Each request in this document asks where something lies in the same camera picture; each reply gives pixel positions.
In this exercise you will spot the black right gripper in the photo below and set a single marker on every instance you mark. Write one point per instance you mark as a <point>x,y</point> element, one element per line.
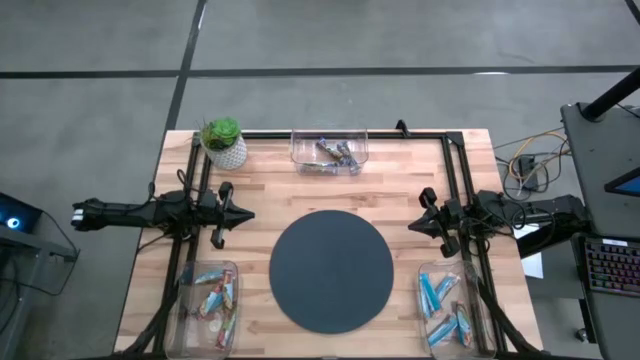
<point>456,217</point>

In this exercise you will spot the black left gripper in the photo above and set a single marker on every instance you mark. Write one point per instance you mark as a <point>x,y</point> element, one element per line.
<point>210,212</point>

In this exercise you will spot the teal granola bar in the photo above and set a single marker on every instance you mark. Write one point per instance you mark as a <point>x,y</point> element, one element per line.
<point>207,276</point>

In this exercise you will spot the blue granola bar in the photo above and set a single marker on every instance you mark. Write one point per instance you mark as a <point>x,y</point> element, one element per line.
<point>450,285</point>
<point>442,332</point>
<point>205,310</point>
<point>424,310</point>
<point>229,290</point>

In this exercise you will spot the red and green granola bar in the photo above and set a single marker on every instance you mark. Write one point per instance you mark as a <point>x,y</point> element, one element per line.
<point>226,330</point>

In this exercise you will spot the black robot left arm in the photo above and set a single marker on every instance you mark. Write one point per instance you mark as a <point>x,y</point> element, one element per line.
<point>130,214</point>

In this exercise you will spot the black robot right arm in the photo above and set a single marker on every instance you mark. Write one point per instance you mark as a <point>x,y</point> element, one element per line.
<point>540,210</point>

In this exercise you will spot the clear plastic bin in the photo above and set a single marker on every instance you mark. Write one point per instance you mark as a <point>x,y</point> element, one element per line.
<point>480,280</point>
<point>185,345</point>
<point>305,150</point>

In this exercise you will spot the white paper sheet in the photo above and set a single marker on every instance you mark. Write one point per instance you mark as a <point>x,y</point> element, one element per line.
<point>532,267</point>
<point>525,232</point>

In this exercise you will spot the succulent in white patterned pot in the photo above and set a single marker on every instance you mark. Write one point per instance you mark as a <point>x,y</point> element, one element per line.
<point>222,135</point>

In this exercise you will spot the small black clamp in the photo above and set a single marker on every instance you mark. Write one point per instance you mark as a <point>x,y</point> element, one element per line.
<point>401,127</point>

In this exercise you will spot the black power adapter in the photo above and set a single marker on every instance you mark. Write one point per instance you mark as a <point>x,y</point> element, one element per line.
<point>528,170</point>

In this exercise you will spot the dark round plate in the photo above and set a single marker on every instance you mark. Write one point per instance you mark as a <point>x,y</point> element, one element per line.
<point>330,272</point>

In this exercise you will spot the dark grey workstation desk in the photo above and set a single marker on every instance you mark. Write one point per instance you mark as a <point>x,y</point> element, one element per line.
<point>595,135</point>

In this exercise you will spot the backlit computer keyboard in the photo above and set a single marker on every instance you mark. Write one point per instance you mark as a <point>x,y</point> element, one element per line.
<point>612,267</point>

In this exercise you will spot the computer monitor screen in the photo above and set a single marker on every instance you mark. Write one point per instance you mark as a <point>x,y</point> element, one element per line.
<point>627,186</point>

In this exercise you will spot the grey metal stand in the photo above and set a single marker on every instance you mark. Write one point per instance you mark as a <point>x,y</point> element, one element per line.
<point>30,245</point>

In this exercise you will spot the black computer with blue light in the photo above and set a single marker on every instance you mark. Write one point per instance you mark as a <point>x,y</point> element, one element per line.
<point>20,215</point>

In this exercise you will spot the black metal pole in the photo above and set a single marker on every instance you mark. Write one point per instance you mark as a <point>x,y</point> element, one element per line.
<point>615,92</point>

